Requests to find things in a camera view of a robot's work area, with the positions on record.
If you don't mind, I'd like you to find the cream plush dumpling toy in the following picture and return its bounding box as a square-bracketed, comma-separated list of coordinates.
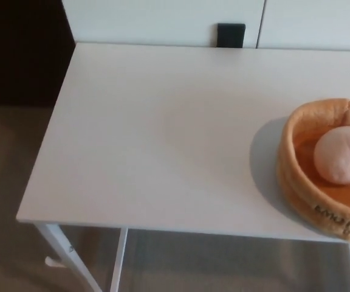
[313, 127, 350, 186]

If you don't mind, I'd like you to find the orange round plush plate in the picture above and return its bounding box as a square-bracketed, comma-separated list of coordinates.
[276, 97, 350, 245]

